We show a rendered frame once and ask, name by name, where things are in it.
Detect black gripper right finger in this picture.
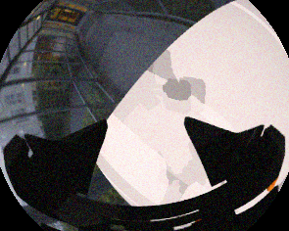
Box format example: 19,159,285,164
183,115,264,187

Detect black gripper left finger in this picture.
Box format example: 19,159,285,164
24,119,108,195

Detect orange knob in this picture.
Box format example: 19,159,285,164
267,178,278,191

